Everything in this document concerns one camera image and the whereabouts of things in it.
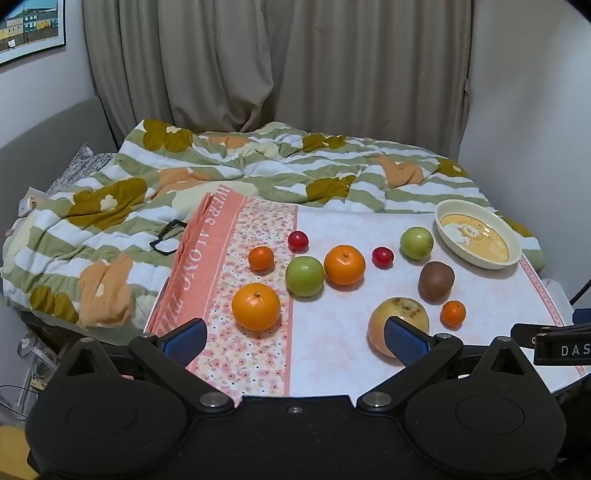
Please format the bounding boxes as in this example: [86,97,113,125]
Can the green striped floral blanket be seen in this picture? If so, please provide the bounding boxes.
[2,119,546,330]

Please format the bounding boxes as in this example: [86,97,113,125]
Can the yellow object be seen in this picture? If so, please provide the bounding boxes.
[0,425,34,480]

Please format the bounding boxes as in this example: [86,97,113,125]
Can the small white fan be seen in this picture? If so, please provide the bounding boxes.
[17,332,52,371]

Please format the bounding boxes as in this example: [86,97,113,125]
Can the small orange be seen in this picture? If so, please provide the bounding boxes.
[248,246,276,272]
[440,300,467,329]

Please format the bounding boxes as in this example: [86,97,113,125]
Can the grey upholstered headboard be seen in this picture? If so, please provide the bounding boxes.
[0,96,119,204]

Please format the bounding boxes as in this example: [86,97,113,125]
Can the green apple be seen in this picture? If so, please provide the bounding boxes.
[400,226,435,261]
[285,256,325,297]

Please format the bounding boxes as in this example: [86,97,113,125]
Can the pink floral cloth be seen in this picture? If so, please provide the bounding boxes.
[143,191,587,398]

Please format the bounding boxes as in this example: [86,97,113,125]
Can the framed wall poster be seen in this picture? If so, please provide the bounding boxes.
[0,0,67,68]

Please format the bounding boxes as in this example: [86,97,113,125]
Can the beige curtain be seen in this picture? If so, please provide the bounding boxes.
[83,0,472,162]

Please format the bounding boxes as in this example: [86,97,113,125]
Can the small white box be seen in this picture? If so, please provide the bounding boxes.
[16,186,48,219]

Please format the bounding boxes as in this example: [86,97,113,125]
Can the medium orange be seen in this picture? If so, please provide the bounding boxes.
[323,245,366,287]

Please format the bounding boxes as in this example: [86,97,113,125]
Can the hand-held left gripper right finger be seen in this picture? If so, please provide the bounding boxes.
[356,316,536,413]

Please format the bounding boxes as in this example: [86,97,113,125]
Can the grey patterned pillow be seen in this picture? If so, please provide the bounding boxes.
[45,143,117,195]

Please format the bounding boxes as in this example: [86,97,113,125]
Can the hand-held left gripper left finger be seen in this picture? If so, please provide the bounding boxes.
[55,318,235,413]

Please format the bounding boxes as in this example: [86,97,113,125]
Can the large orange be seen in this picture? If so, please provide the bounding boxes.
[231,283,282,332]

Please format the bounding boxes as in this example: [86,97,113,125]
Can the cream oval bowl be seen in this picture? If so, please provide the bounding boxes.
[434,199,522,270]

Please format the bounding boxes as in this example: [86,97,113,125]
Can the yellow apple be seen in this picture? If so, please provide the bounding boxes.
[368,296,430,358]

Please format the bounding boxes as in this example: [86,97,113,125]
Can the brown kiwi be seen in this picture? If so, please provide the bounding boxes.
[418,261,455,302]

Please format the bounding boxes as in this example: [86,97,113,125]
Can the black cable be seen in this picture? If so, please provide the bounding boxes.
[569,276,591,306]

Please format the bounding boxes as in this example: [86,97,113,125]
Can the black eyeglasses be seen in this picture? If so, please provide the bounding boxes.
[150,220,188,255]

